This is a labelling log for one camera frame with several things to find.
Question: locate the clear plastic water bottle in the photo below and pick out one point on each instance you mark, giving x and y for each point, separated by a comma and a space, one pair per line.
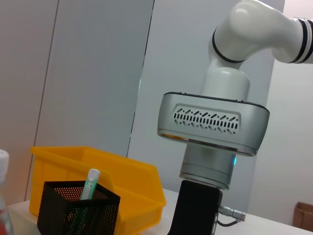
3, 195

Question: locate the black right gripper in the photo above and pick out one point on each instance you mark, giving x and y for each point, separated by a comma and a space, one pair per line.
195, 210

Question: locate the black mesh pen holder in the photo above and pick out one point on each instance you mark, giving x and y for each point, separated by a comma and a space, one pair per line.
78, 215

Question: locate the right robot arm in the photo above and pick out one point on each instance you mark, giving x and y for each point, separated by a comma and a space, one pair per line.
227, 78

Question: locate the brown cardboard box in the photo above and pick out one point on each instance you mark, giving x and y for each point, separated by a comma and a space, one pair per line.
304, 215

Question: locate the green pen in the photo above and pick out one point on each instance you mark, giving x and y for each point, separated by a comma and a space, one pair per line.
89, 186

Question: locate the yellow plastic storage bin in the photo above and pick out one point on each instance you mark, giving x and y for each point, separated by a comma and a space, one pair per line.
137, 186

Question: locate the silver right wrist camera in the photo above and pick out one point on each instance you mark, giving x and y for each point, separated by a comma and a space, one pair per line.
210, 122

